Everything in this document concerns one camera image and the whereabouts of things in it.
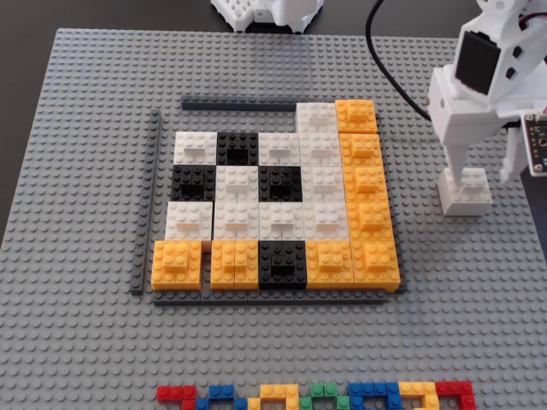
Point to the white gripper with motor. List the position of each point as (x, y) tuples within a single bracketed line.
[(449, 121)]

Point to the white lego cube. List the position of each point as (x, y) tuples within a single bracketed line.
[(188, 221), (478, 188), (282, 220), (237, 183), (278, 149), (322, 183), (316, 117), (194, 147), (236, 220), (320, 149), (325, 220)]

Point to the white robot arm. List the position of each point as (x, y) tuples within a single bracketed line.
[(500, 6)]

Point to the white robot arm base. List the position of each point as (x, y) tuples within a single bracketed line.
[(290, 10)]

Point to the orange lego cube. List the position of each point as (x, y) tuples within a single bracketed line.
[(376, 265), (361, 149), (176, 265), (329, 265), (371, 220), (357, 115), (365, 183), (235, 265)]

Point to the black lego cube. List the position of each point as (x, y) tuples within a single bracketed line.
[(280, 183), (193, 183), (237, 147), (282, 265)]

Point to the red lego letter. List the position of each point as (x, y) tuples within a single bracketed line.
[(453, 388), (168, 393)]

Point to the yellow lego letter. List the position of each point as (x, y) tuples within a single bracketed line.
[(278, 389), (416, 388)]

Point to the blue lego letter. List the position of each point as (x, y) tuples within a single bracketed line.
[(222, 390), (372, 389)]

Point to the dark grey lego strip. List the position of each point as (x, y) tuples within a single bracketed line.
[(222, 103), (256, 297), (147, 192)]

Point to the green lego letter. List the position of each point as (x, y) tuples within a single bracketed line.
[(325, 389)]

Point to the grey lego baseplate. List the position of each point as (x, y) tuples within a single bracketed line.
[(85, 341)]

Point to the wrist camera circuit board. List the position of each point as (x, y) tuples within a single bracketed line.
[(536, 145)]

